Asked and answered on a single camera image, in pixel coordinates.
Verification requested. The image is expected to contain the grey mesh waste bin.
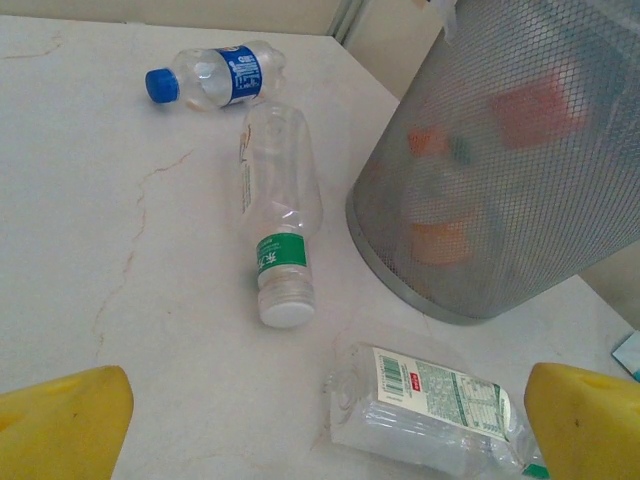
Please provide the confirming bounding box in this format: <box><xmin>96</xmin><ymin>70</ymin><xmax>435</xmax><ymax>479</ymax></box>
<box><xmin>345</xmin><ymin>0</ymin><xmax>640</xmax><ymax>327</ymax></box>

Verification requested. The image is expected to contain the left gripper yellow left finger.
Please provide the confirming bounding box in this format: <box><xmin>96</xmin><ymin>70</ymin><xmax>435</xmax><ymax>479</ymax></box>
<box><xmin>0</xmin><ymin>364</ymin><xmax>135</xmax><ymax>480</ymax></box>

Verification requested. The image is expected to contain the square clear bottle white label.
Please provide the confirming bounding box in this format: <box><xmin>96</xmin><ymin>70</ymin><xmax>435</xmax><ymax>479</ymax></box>
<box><xmin>324</xmin><ymin>340</ymin><xmax>551</xmax><ymax>480</ymax></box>

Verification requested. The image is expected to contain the blue white wipes packet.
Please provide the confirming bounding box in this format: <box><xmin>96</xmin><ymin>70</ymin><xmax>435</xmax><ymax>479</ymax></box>
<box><xmin>611</xmin><ymin>331</ymin><xmax>640</xmax><ymax>384</ymax></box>

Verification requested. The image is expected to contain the blue label plastic bottle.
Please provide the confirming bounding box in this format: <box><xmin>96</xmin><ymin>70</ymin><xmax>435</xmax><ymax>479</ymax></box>
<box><xmin>144</xmin><ymin>40</ymin><xmax>287</xmax><ymax>111</ymax></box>

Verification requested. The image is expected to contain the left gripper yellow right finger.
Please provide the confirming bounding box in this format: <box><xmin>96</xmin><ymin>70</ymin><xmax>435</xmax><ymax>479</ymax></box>
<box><xmin>523</xmin><ymin>361</ymin><xmax>640</xmax><ymax>480</ymax></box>

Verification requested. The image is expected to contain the clear bottle green neck band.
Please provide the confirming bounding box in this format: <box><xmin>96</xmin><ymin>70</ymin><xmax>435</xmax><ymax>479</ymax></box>
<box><xmin>238</xmin><ymin>101</ymin><xmax>325</xmax><ymax>330</ymax></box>

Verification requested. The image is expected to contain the red label red cap bottle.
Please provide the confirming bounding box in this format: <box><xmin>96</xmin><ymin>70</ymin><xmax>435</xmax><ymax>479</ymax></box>
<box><xmin>489</xmin><ymin>79</ymin><xmax>591</xmax><ymax>151</ymax></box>

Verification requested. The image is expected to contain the orange label orange cap bottle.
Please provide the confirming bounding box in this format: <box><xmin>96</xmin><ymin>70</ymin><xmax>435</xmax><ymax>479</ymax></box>
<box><xmin>407</xmin><ymin>124</ymin><xmax>474</xmax><ymax>266</ymax></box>

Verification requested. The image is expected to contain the aluminium frame post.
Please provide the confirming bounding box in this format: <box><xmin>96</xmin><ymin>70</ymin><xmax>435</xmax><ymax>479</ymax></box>
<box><xmin>331</xmin><ymin>0</ymin><xmax>374</xmax><ymax>45</ymax></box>

